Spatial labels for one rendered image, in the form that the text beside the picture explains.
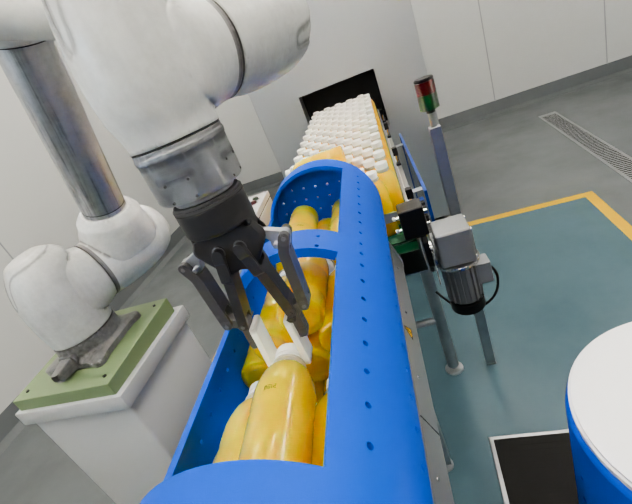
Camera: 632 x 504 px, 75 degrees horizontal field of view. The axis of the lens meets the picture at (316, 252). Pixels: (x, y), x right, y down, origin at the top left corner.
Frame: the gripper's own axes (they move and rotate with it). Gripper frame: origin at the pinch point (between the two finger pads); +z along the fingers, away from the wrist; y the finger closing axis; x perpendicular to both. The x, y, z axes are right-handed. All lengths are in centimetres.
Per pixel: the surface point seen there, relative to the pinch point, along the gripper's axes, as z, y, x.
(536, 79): 95, 197, 475
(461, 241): 37, 32, 74
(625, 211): 118, 139, 196
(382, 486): 1.7, 10.8, -18.8
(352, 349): -0.3, 9.1, -4.9
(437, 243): 35, 25, 74
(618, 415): 15.3, 33.5, -6.4
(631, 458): 15.2, 32.2, -11.2
